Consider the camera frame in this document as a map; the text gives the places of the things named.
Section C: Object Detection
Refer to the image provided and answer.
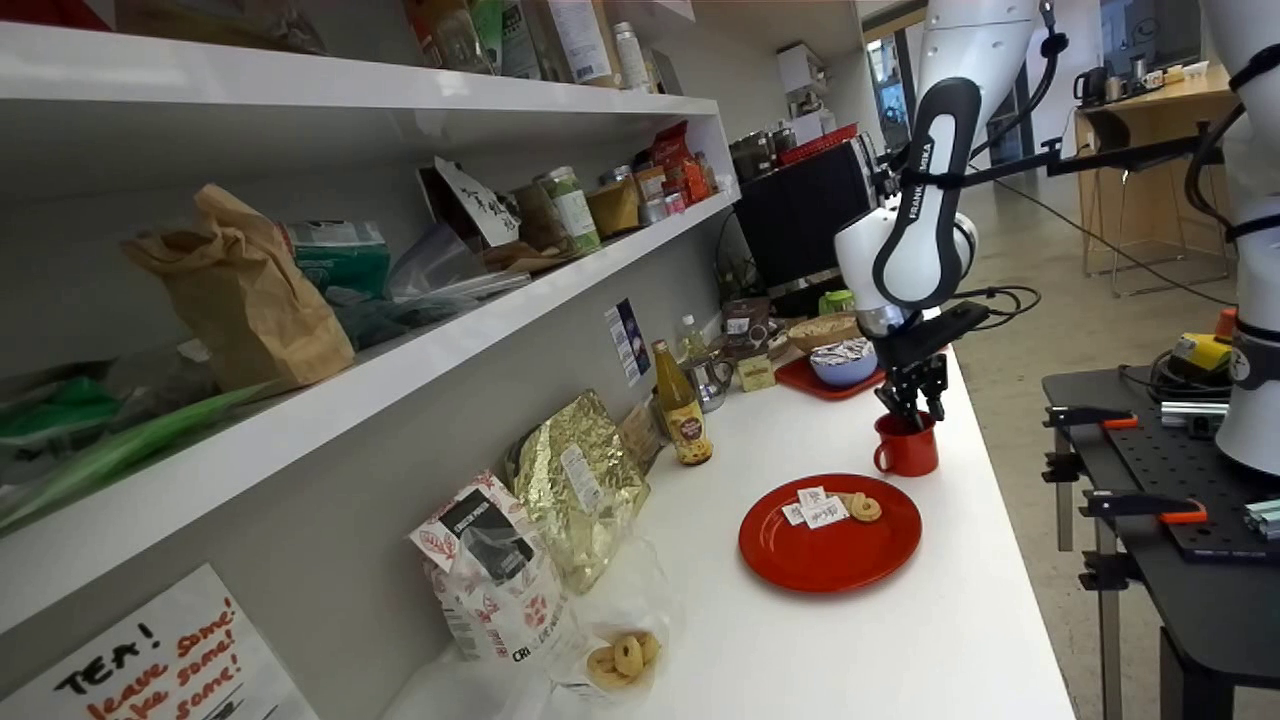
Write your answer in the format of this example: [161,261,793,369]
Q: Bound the wooden desk in background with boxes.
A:
[1078,64,1232,277]

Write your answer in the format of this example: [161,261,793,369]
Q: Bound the blue white bowl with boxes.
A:
[807,335,882,387]

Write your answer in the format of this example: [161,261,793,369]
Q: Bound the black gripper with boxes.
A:
[877,304,987,427]

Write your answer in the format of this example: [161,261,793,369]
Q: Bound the white patterned coffee bag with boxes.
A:
[407,473,570,669]

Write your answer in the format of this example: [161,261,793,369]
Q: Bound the glass jar on shelf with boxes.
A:
[544,166,601,258]

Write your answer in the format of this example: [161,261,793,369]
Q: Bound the cookies in plastic bag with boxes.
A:
[574,617,668,691]

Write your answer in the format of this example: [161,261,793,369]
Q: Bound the white sachets on plate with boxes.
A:
[786,488,847,529]

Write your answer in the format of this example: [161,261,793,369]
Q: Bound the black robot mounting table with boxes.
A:
[1039,369,1280,720]

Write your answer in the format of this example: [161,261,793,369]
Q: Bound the red rectangular tray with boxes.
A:
[777,357,885,400]

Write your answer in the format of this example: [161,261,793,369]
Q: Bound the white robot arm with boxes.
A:
[832,0,1280,476]

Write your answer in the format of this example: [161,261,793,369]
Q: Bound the cookie on red plate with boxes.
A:
[840,493,885,526]

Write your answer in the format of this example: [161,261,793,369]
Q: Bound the white wall shelf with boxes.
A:
[0,20,735,632]

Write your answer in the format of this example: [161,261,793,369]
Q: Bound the green plastic bag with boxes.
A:
[0,385,271,532]

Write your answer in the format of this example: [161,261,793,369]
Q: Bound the gold foil bag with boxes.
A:
[511,391,647,592]

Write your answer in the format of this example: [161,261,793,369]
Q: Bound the orange handled clamp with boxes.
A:
[1080,493,1207,529]

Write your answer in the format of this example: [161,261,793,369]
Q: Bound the handwritten tea sign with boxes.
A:
[0,565,322,720]

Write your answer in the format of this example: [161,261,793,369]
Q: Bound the red round plate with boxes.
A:
[735,473,926,598]

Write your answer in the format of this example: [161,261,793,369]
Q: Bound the yellow sauce bottle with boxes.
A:
[654,339,712,469]

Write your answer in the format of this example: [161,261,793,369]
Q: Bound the red enamel mug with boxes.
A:
[873,418,940,476]

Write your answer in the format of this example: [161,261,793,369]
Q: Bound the brown paper bag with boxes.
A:
[123,184,356,387]

